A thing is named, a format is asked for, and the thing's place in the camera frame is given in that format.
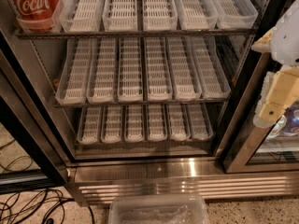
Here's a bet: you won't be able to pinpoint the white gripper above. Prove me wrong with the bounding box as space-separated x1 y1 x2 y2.
251 0 299 128

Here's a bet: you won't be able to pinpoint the red Coca-Cola can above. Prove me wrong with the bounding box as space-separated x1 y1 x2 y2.
5 0 62 34

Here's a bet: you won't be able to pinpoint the open fridge door left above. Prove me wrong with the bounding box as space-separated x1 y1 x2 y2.
0 51 70 195

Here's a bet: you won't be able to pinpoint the cans behind glass door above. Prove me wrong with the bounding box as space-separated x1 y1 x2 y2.
267 105 299 139

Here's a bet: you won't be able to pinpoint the clear plastic floor container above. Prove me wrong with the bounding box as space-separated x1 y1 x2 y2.
108 194 210 224

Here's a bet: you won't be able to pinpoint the black floor cables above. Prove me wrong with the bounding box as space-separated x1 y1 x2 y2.
0 138 95 224

